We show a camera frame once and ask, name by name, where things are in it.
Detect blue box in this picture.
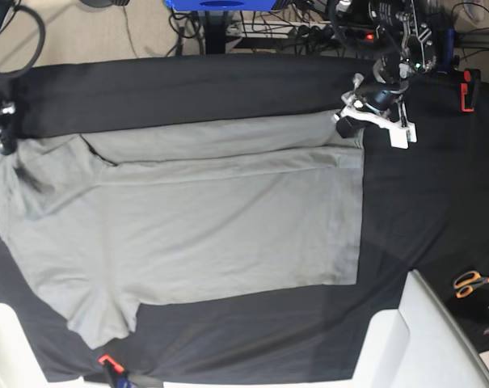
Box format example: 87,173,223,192
164,0,276,11

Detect black table cloth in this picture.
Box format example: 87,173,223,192
0,54,489,384

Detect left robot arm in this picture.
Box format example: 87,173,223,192
327,1,436,149

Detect black stand pole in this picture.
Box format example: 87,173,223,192
204,11,229,55

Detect red black clamp right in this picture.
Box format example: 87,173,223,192
460,69,481,112

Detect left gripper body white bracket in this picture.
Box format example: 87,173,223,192
334,73,417,149

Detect orange handled scissors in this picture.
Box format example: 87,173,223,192
453,270,489,299

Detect grey T-shirt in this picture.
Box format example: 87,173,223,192
0,112,364,348

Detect red blue clamp bottom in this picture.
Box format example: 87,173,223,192
98,354,133,388

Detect white power strip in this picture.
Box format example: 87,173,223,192
226,19,307,39

